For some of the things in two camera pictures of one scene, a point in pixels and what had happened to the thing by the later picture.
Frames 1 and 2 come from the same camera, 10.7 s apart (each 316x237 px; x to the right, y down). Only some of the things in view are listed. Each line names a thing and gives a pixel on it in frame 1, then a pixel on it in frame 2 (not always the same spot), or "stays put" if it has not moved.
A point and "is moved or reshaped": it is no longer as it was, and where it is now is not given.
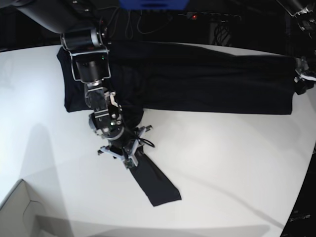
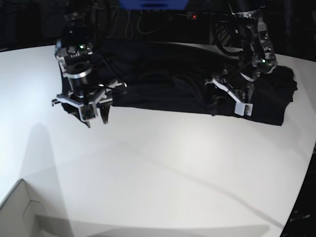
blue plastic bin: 154,5 stays put
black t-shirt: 182,77 is moved or reshaped
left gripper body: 127,147 to 99,100
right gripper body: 304,81 to 241,96
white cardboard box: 18,215 stays put
